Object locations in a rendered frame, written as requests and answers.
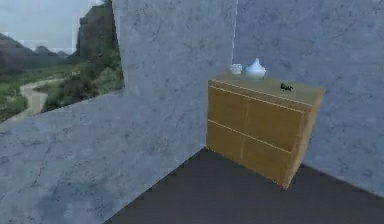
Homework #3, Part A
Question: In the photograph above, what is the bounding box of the yellow wooden chest of drawers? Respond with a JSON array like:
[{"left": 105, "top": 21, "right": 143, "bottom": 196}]
[{"left": 205, "top": 72, "right": 326, "bottom": 190}]

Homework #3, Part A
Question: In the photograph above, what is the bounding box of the window with landscape view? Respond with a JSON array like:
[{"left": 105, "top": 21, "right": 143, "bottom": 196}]
[{"left": 0, "top": 0, "right": 125, "bottom": 124}]

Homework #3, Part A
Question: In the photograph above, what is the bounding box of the white round vase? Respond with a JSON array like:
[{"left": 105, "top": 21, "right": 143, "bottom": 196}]
[{"left": 245, "top": 58, "right": 267, "bottom": 80}]

